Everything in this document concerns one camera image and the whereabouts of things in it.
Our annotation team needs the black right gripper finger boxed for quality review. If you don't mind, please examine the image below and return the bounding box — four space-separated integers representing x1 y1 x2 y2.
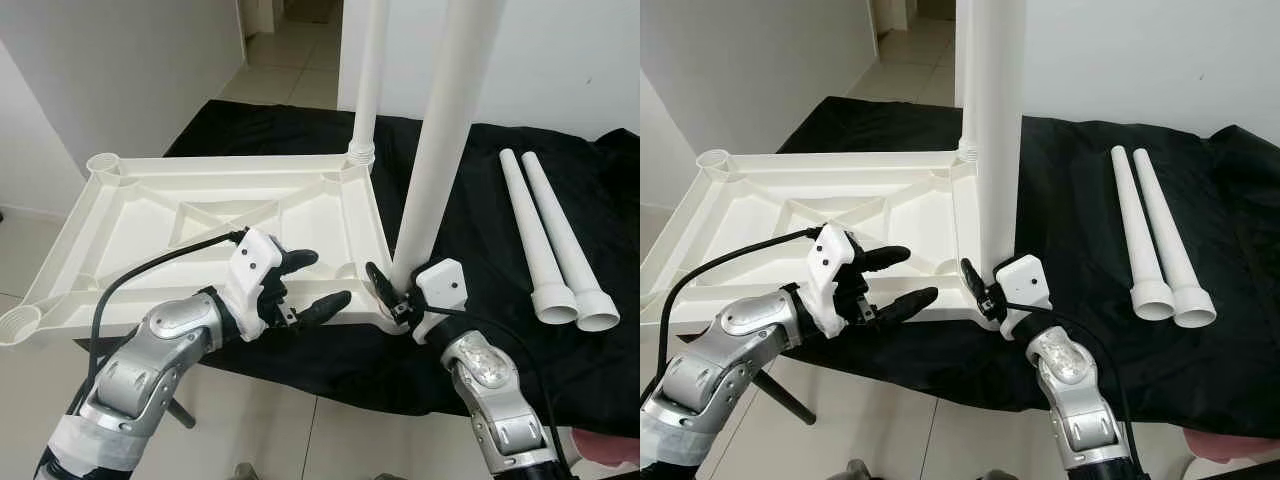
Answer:
961 258 993 306
366 262 403 313

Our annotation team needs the white plastic table leg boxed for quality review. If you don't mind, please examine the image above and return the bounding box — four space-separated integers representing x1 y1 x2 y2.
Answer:
966 0 1027 281
1112 146 1177 322
347 0 391 166
1135 148 1219 330
497 149 580 325
953 0 981 166
520 151 622 334
390 0 501 291

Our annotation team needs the white plastic table top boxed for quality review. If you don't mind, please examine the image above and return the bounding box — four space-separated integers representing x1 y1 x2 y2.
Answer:
640 145 1016 336
0 148 411 348

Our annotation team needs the black cloth table cover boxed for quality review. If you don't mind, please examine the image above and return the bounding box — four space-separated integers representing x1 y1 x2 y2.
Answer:
75 98 640 436
645 95 1280 438

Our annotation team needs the pink cushion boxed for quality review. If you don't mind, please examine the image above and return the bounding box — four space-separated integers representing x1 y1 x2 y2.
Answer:
1185 430 1280 463
570 430 640 469

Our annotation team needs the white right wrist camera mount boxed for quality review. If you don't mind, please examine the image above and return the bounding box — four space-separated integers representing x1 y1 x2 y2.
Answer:
412 258 469 346
995 255 1053 336

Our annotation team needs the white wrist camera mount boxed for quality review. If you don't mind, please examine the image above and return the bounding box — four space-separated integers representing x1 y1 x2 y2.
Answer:
808 224 863 336
995 255 1053 336
412 258 469 346
228 228 284 341

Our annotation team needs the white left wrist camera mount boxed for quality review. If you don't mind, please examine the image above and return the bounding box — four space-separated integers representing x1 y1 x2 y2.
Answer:
808 224 863 336
228 228 284 341

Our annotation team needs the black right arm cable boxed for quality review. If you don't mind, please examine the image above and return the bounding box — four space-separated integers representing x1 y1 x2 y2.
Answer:
1000 300 1146 480
418 305 571 480

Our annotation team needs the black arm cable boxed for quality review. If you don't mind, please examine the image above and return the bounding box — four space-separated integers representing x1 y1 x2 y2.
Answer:
655 228 823 401
1000 300 1146 480
418 305 571 480
70 230 249 416

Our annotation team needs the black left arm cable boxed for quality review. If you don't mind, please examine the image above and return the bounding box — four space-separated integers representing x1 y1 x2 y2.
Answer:
70 230 249 416
655 228 823 401

